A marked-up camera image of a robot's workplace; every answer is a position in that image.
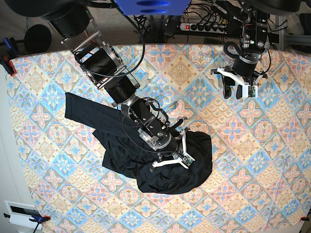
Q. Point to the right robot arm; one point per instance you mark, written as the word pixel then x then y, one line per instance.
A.
pixel 105 68

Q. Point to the red blue clamp top left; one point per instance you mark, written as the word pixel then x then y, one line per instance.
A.
pixel 5 60

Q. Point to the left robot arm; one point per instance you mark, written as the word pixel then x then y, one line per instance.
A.
pixel 254 42

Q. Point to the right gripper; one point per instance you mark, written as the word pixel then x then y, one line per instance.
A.
pixel 163 139

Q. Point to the black round stool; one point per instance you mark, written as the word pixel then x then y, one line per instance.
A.
pixel 37 39

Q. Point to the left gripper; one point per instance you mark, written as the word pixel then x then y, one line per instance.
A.
pixel 245 62

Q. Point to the white wall vent box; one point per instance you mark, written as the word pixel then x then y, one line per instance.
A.
pixel 19 214

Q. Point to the black clamp bottom right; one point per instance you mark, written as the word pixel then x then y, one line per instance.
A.
pixel 306 218

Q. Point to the black t-shirt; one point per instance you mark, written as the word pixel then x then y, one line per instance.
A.
pixel 126 153

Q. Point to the white power strip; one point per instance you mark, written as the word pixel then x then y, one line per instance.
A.
pixel 213 28

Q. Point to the patterned colourful tablecloth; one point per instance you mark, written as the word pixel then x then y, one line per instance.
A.
pixel 261 147

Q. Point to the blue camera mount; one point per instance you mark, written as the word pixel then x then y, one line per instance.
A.
pixel 153 7

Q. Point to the blue clamp bottom left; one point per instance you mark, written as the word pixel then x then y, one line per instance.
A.
pixel 36 219

